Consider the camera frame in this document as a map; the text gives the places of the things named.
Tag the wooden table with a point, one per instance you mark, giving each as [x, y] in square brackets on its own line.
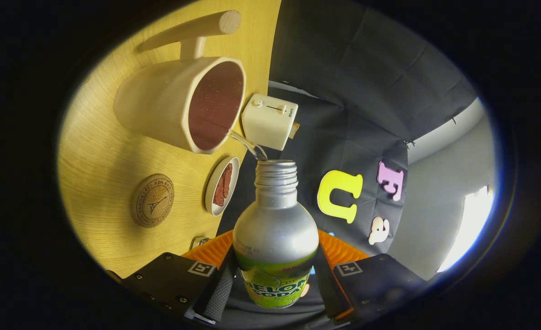
[101, 156]

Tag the round cork coaster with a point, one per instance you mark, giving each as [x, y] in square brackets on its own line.
[152, 200]

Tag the clear juice stream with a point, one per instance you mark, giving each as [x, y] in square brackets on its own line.
[248, 144]

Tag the cream toaster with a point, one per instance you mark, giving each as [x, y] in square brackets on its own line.
[268, 121]

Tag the black backdrop cloth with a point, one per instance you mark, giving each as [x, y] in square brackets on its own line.
[352, 68]

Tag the brown toast slice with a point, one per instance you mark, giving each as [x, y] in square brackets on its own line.
[294, 130]

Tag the small white round plate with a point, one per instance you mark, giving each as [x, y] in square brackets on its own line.
[211, 192]

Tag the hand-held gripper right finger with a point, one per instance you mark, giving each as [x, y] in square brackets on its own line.
[327, 288]

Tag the silver juice bottle green label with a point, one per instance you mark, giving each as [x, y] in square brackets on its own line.
[275, 229]

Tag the red meat slice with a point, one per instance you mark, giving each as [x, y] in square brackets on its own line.
[228, 178]
[218, 195]

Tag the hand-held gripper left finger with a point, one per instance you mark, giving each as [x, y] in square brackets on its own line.
[217, 293]

